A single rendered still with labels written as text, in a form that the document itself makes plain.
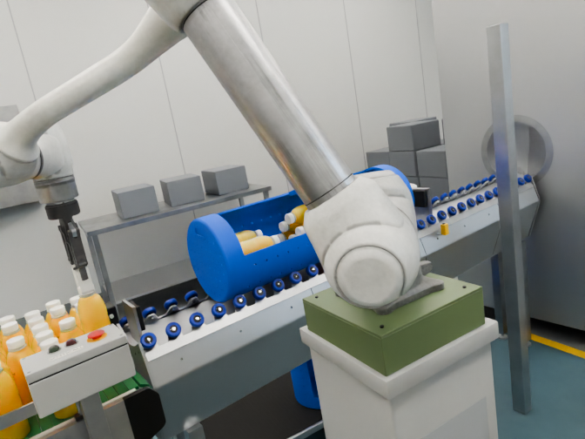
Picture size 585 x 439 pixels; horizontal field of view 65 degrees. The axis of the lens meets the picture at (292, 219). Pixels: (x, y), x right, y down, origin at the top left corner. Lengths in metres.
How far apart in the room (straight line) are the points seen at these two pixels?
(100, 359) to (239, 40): 0.71
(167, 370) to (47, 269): 3.45
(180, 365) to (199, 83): 3.88
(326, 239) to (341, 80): 5.11
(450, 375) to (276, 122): 0.63
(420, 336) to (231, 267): 0.66
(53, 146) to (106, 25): 3.72
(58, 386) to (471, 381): 0.87
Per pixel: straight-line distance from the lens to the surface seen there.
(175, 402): 1.49
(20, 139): 1.08
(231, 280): 1.42
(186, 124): 4.90
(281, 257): 1.51
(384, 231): 0.74
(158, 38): 1.06
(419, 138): 4.92
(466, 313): 1.05
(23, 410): 1.26
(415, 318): 0.95
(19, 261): 4.76
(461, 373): 1.09
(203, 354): 1.45
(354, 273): 0.73
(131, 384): 1.34
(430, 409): 1.06
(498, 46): 2.04
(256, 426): 2.34
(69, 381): 1.11
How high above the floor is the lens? 1.51
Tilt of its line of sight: 13 degrees down
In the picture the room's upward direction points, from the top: 10 degrees counter-clockwise
